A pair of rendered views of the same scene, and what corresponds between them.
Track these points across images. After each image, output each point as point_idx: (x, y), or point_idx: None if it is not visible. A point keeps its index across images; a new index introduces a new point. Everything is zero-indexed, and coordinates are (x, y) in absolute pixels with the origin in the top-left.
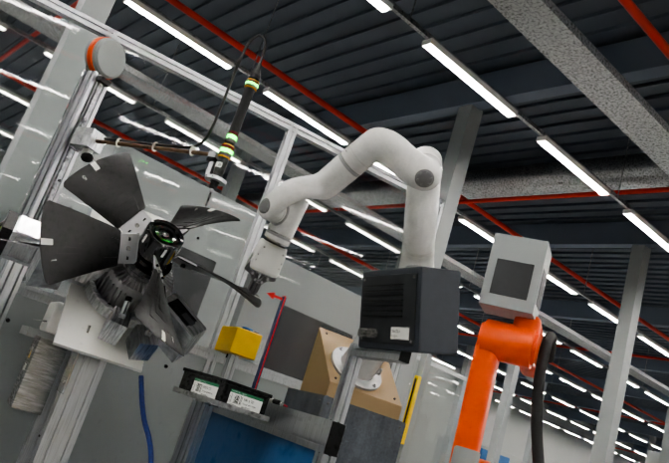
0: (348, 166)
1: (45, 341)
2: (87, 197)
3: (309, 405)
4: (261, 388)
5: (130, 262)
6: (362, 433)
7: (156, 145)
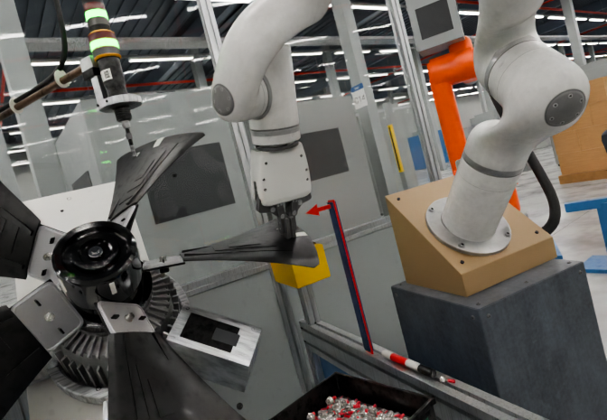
0: None
1: None
2: None
3: (452, 320)
4: (333, 257)
5: (74, 330)
6: (546, 315)
7: (17, 102)
